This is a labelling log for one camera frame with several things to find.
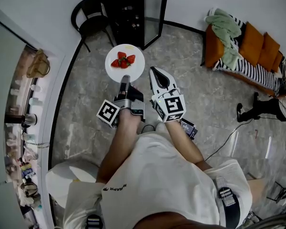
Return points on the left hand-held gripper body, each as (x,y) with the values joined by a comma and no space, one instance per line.
(138,108)

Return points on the glass coffee table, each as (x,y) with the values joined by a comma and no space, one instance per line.
(269,168)

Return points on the tan handbag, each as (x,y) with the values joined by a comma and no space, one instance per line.
(38,64)

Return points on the group of small bottles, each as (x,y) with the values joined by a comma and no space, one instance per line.
(28,170)

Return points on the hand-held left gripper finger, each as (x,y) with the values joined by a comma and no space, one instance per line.
(125,83)

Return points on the white plate of strawberries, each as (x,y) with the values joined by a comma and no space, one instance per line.
(135,69)

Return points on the person's left forearm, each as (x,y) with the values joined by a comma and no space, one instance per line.
(124,142)

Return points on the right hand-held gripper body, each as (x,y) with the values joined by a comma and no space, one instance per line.
(172,105)

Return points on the black folding stand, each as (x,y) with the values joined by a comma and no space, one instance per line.
(283,193)

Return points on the green blanket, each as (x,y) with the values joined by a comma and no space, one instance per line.
(225,32)

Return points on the steel kettle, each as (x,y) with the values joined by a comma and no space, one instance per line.
(29,120)

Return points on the orange cushion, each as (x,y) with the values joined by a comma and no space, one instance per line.
(251,40)
(269,51)

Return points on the brown woven bag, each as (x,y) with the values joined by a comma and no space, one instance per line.
(29,190)

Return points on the orange sofa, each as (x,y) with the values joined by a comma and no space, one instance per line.
(214,49)

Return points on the person's right forearm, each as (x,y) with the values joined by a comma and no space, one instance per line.
(183,144)

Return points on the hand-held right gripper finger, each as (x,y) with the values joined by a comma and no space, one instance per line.
(172,82)
(152,80)

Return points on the person's white t-shirt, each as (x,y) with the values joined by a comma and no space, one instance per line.
(162,180)

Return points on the black and white striped blanket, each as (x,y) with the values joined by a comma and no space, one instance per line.
(252,73)

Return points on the white round table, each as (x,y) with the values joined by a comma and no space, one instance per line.
(62,178)

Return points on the black chair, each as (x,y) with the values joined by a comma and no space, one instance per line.
(93,25)

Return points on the black box on wrist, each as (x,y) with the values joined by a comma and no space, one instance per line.
(189,128)

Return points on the red strawberry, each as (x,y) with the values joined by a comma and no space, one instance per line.
(131,58)
(115,63)
(124,64)
(121,55)

